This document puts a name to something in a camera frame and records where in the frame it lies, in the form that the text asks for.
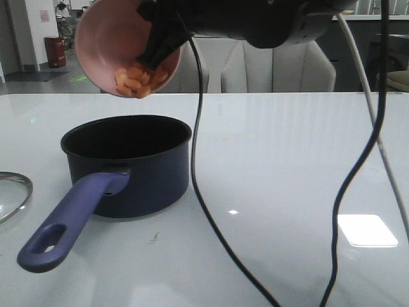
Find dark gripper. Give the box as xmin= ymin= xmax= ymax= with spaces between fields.
xmin=136 ymin=0 xmax=354 ymax=69

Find pink plastic bowl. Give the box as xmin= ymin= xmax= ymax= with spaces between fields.
xmin=75 ymin=1 xmax=185 ymax=98

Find orange ham slices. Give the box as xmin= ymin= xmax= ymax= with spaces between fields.
xmin=114 ymin=61 xmax=170 ymax=98

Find glass lid purple knob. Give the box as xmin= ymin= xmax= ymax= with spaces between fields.
xmin=1 ymin=171 xmax=33 ymax=224

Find left grey upholstered chair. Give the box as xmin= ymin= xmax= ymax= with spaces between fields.
xmin=100 ymin=38 xmax=210 ymax=94

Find grey upholstered chair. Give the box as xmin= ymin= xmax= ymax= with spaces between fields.
xmin=220 ymin=40 xmax=336 ymax=93
xmin=100 ymin=38 xmax=210 ymax=94

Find red trash bin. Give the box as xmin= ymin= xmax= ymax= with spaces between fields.
xmin=44 ymin=36 xmax=66 ymax=68

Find right grey upholstered chair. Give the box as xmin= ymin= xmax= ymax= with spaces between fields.
xmin=220 ymin=40 xmax=336 ymax=93

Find dark grey counter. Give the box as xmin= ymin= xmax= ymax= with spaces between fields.
xmin=316 ymin=15 xmax=408 ymax=92

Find olive cushion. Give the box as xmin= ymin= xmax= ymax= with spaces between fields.
xmin=386 ymin=70 xmax=409 ymax=93

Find black cable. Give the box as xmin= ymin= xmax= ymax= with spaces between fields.
xmin=174 ymin=11 xmax=282 ymax=307
xmin=318 ymin=0 xmax=391 ymax=307

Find dark blue saucepan purple handle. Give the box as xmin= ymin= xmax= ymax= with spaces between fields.
xmin=17 ymin=114 xmax=192 ymax=273

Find white cable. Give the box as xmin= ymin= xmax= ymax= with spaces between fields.
xmin=335 ymin=9 xmax=409 ymax=237

